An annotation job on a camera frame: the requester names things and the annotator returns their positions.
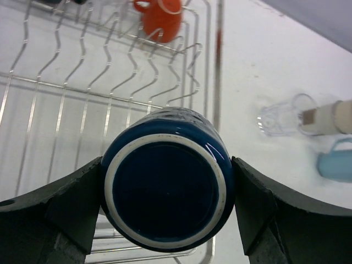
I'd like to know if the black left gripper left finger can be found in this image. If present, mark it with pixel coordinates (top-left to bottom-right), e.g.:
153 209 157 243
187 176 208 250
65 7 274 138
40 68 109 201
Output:
1 157 101 263

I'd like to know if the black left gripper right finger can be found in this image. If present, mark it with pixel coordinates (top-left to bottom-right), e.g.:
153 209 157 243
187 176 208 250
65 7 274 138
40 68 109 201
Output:
232 157 351 263

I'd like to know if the light blue cup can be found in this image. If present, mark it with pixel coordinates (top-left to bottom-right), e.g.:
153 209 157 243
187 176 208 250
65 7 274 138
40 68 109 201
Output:
316 137 351 183

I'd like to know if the clear plastic cup front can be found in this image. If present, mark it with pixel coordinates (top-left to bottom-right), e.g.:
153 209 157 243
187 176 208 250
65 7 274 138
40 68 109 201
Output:
257 93 317 136

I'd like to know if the dark blue mug front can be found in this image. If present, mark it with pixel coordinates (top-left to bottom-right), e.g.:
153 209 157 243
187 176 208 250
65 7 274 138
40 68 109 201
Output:
99 107 235 252

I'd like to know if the orange ceramic cup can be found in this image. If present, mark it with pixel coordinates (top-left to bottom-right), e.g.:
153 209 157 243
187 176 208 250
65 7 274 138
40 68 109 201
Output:
133 0 183 43

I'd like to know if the metal wire dish rack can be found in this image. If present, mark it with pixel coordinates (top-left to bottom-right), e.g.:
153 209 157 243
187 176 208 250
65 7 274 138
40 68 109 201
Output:
0 0 223 264

